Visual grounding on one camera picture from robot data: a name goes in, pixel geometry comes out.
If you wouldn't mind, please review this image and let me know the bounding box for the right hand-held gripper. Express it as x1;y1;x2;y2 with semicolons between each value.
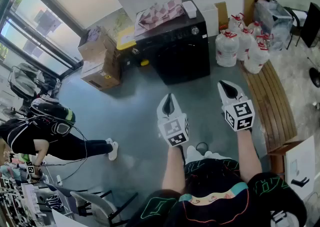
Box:
217;80;256;133

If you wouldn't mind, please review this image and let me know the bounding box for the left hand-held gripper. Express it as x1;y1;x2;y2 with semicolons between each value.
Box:
156;92;190;147

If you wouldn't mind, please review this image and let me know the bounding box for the black washing machine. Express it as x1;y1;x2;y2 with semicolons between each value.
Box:
135;0;211;86

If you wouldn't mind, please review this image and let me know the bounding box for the person's right forearm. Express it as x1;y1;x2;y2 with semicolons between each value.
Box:
235;128;264;184

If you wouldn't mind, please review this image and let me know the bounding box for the person's left forearm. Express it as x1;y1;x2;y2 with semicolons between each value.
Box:
161;145;187;195

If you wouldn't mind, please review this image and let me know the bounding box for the cluster of clear water jugs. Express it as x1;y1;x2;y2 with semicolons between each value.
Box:
215;12;274;75

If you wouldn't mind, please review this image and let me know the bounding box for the wooden slatted bench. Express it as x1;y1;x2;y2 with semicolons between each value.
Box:
236;59;299;152

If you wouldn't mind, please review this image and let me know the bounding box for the person's left white shoe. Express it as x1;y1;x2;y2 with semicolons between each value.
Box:
186;145;205;165

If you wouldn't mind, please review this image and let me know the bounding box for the person's right white shoe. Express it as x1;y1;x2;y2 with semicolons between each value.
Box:
204;150;233;161

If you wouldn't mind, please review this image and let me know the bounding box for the sealed cardboard box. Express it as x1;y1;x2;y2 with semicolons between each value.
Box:
80;45;123;91

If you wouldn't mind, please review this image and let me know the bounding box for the tall white carton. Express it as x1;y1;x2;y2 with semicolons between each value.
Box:
200;3;220;38

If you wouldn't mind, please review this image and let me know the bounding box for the narrow cardboard box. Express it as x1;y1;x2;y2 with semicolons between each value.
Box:
214;1;230;32

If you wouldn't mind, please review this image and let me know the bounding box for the clear plastic bag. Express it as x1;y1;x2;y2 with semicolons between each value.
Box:
253;0;294;52

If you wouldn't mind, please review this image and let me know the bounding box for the yellow flat box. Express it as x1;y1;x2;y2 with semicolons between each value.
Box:
116;25;151;67

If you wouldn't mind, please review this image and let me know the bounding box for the black round stand base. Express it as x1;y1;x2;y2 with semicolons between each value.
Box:
308;66;320;88

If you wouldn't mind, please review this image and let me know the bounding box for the white plastic box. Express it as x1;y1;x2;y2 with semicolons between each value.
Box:
181;0;199;19

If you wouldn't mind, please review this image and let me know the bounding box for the pink checkered cloth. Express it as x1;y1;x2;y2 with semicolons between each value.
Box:
133;0;186;38

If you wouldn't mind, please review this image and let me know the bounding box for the white printed board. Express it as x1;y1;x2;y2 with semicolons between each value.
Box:
284;135;316;201

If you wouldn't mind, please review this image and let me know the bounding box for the black metal chair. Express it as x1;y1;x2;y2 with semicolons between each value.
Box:
265;0;309;50

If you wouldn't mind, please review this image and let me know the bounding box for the black monitor panel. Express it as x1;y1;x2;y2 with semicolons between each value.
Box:
299;1;320;49

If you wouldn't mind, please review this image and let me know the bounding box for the purple cloth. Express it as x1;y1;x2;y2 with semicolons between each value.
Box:
85;27;101;42

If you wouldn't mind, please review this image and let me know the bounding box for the person's black printed shirt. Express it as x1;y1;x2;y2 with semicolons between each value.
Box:
126;157;308;227

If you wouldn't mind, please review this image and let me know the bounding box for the grey plastic chair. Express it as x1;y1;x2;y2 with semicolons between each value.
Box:
69;190;139;227

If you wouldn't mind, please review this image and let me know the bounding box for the black cart with grey cloth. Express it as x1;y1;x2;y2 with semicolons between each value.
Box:
7;62;62;102

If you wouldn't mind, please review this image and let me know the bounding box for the black standing fan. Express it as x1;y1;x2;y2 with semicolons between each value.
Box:
0;106;20;120

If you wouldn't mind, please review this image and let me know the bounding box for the cluttered work table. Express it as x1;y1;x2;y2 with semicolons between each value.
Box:
0;152;66;227

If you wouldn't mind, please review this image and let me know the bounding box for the glass window with black frame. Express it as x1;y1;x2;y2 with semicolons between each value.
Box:
0;0;85;78

